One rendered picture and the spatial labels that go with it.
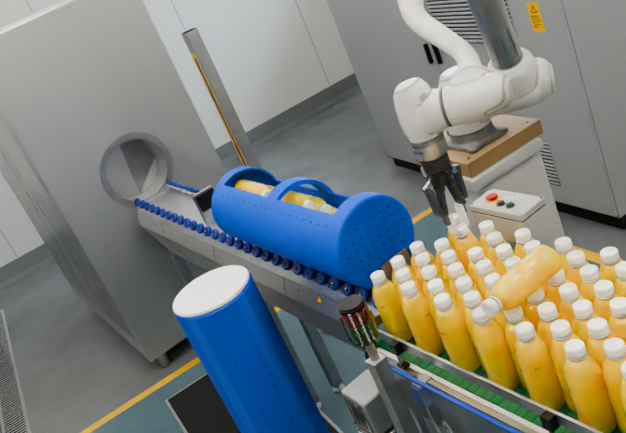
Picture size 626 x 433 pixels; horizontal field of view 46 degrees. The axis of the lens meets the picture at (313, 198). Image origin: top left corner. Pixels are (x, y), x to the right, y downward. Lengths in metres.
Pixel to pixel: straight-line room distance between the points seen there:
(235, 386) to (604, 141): 2.13
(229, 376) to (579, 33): 2.16
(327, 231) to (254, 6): 5.42
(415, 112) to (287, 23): 5.74
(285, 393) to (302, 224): 0.64
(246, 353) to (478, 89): 1.17
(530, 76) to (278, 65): 5.18
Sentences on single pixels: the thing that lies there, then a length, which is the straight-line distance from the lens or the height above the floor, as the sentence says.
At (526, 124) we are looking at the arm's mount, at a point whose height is 1.05.
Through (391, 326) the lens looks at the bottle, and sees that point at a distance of 2.06.
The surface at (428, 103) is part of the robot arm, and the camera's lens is 1.89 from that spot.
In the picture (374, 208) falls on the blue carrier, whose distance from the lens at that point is 2.18.
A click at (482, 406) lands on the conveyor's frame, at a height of 0.90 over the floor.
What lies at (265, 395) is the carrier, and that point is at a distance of 2.59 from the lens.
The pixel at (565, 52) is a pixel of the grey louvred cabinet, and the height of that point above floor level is 0.97.
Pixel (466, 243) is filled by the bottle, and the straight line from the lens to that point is 2.08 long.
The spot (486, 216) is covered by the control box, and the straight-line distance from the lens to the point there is 2.18.
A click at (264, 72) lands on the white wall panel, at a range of 7.48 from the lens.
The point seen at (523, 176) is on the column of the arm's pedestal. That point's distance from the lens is 2.73.
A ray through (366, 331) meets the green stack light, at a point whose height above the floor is 1.19.
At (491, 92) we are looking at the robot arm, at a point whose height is 1.48.
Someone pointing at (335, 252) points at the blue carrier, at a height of 1.14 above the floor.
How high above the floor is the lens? 2.09
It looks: 22 degrees down
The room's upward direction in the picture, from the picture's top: 24 degrees counter-clockwise
